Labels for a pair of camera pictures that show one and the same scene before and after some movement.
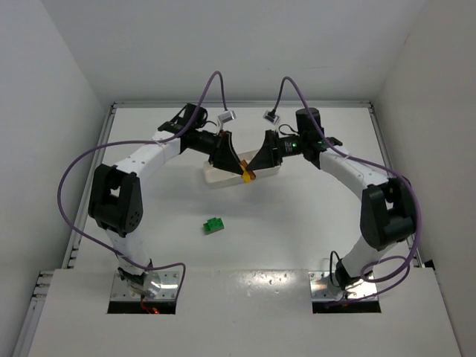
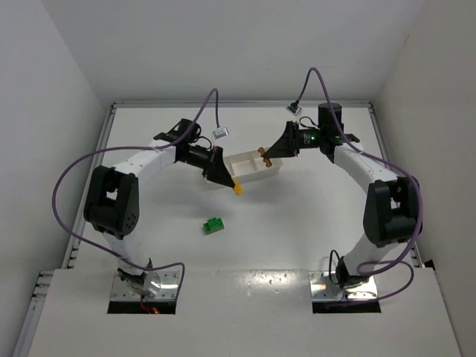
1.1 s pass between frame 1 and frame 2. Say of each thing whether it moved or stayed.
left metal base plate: stayed
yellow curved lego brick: moved
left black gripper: moved
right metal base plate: stayed
